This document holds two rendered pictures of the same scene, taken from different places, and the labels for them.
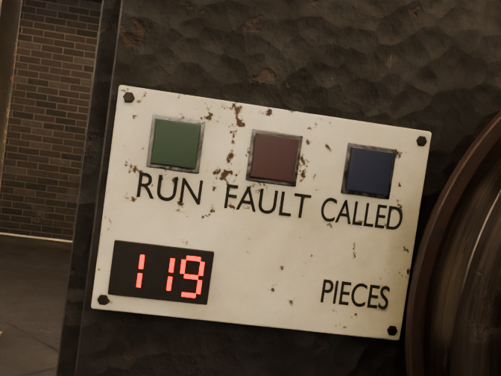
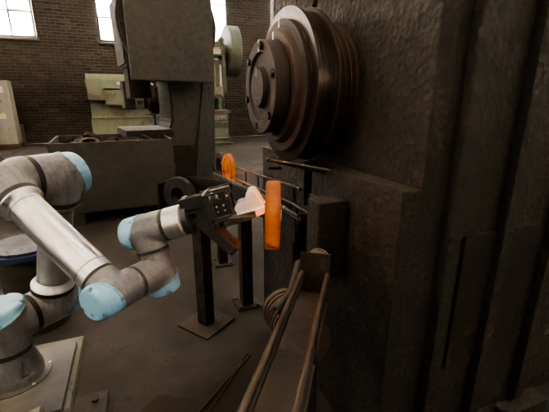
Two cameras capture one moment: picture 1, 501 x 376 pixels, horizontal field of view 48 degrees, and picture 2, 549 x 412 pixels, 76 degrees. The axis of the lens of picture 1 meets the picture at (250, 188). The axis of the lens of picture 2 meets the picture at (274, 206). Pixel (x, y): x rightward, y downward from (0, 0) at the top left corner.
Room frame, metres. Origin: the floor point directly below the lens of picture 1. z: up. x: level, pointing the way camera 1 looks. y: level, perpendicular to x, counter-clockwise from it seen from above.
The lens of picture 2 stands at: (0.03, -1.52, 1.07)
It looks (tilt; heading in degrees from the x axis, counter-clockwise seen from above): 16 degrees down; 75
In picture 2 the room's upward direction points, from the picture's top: straight up
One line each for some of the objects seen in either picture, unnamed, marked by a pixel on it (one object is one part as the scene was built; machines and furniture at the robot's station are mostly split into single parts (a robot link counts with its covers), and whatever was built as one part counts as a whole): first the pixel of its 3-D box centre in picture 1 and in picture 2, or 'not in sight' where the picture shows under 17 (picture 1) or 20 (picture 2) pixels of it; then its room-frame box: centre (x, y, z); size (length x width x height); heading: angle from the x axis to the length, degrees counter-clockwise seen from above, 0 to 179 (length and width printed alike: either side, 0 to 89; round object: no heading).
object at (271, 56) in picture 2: not in sight; (265, 87); (0.31, -0.38, 1.11); 0.28 x 0.06 x 0.28; 97
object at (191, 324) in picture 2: not in sight; (198, 256); (0.09, 0.07, 0.36); 0.26 x 0.20 x 0.72; 132
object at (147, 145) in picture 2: not in sight; (116, 172); (-0.60, 2.28, 0.39); 1.03 x 0.83 x 0.79; 11
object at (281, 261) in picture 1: (264, 217); not in sight; (0.47, -0.01, 1.15); 0.26 x 0.02 x 0.18; 97
